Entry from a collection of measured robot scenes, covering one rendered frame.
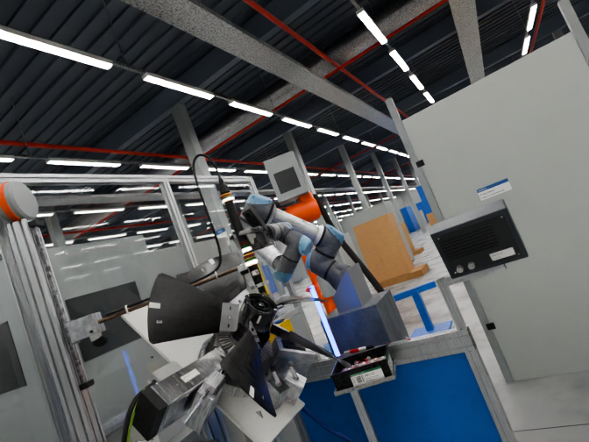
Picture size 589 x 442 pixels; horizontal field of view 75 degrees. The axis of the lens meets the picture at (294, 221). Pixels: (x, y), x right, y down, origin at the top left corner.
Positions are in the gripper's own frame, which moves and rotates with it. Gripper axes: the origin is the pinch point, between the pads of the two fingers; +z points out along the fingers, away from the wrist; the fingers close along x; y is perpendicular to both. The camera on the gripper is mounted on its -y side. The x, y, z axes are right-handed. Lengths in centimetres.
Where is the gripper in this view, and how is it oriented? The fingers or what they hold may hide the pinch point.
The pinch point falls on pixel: (235, 234)
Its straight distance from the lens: 141.6
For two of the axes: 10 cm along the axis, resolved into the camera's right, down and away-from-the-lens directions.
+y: 3.6, 9.3, -1.1
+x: -8.0, 3.7, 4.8
